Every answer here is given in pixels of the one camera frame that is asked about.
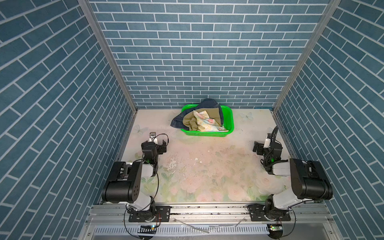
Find green plastic basket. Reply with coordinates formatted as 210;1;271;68
182;105;235;138

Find floral pastel skirt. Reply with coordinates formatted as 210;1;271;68
193;111;228;133

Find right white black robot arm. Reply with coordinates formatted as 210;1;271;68
247;142;333;222

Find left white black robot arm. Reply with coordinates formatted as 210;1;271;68
102;139;169;223

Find dark navy skirt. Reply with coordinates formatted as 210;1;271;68
171;99;224;131

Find olive khaki skirt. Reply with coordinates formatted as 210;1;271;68
183;108;223;131

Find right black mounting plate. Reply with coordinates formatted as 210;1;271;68
246;204;291;222

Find black mounting plate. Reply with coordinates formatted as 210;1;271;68
246;204;291;222
128;206;171;223

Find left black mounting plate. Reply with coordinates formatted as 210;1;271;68
128;206;171;223

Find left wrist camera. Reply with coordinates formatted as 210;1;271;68
149;132;158;144

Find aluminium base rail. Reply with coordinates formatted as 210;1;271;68
85;202;334;227

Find white slotted cable duct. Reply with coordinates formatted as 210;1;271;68
93;224;269;237

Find left aluminium corner post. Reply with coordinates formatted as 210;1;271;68
77;0;138;113

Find aluminium corner post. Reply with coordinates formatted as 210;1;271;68
272;0;343;113
77;0;138;113

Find right aluminium corner post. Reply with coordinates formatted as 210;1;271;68
272;0;343;113

